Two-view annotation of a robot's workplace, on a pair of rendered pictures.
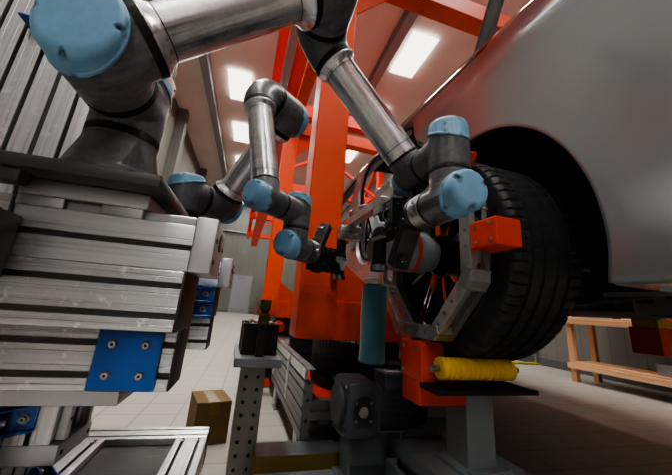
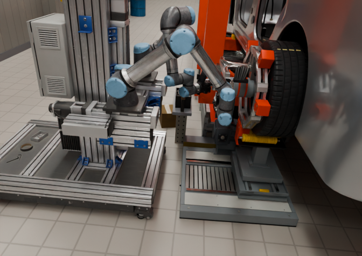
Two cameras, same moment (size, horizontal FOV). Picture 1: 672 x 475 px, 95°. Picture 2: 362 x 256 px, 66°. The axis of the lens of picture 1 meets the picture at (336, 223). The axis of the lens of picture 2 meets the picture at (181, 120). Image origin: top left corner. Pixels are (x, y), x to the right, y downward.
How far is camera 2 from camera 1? 132 cm
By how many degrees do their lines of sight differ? 47
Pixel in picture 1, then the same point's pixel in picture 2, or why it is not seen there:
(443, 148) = (221, 103)
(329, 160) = (218, 6)
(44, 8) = (109, 88)
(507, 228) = (262, 110)
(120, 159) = (128, 102)
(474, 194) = (225, 122)
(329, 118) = not seen: outside the picture
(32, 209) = (114, 115)
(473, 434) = (257, 154)
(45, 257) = (120, 125)
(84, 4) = (116, 87)
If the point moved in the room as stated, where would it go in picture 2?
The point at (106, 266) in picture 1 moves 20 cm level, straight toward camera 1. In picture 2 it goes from (132, 127) to (138, 145)
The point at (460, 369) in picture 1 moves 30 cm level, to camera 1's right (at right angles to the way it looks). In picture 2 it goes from (250, 139) to (293, 149)
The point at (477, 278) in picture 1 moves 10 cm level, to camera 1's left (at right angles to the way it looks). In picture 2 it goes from (253, 118) to (238, 116)
